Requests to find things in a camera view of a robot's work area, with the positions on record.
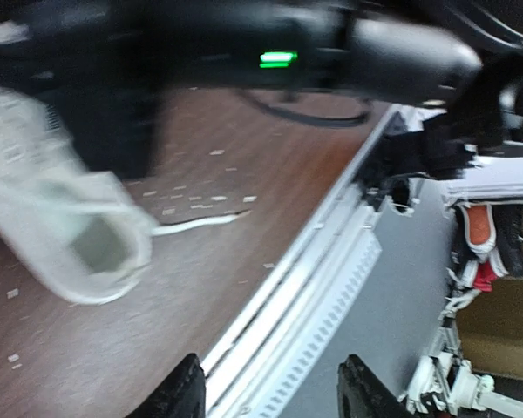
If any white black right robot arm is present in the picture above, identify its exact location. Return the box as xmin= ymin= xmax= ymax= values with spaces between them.
xmin=0 ymin=1 xmax=523 ymax=192

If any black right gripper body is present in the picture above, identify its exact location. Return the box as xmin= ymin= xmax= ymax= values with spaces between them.
xmin=0 ymin=1 xmax=349 ymax=179

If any aluminium front rail base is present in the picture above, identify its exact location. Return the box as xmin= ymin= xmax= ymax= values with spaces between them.
xmin=202 ymin=105 xmax=418 ymax=417

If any white lace sneaker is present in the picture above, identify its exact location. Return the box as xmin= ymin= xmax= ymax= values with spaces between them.
xmin=0 ymin=88 xmax=241 ymax=305

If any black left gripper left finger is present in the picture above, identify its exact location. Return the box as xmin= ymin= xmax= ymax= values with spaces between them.
xmin=132 ymin=354 xmax=206 ymax=418

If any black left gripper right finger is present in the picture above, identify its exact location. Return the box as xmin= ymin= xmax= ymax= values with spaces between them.
xmin=337 ymin=354 xmax=412 ymax=418

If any orange white shoe background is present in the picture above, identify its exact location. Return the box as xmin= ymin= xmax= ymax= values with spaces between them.
xmin=448 ymin=204 xmax=523 ymax=293

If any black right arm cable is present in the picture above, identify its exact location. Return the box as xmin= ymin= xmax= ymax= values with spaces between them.
xmin=239 ymin=89 xmax=374 ymax=130

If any cardboard box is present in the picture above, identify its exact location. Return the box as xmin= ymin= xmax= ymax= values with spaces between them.
xmin=457 ymin=278 xmax=523 ymax=380

